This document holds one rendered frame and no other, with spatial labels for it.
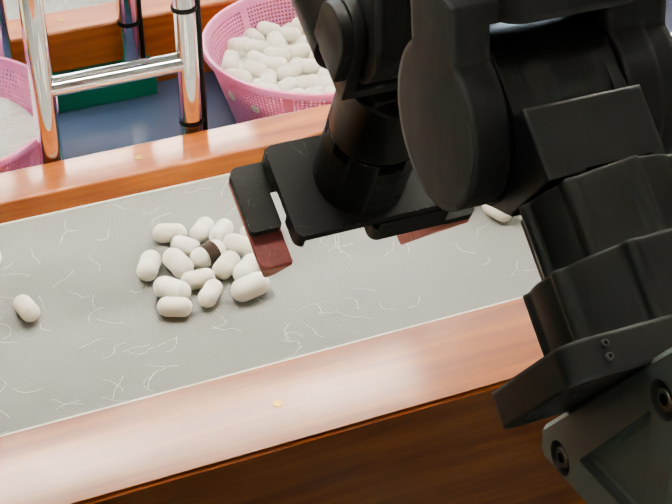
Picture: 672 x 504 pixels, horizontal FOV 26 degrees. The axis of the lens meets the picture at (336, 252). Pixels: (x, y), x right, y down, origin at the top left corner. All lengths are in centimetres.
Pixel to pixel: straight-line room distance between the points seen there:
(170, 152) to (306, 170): 63
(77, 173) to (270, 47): 35
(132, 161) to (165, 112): 26
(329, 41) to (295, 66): 95
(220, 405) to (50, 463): 14
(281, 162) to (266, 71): 80
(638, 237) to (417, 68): 13
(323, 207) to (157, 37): 94
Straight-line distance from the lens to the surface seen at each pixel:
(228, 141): 151
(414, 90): 64
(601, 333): 55
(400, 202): 87
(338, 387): 120
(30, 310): 132
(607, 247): 58
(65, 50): 175
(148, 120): 173
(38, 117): 148
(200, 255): 135
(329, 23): 74
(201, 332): 130
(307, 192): 87
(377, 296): 133
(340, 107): 80
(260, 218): 88
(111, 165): 148
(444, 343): 124
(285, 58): 172
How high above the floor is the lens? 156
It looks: 36 degrees down
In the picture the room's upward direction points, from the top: straight up
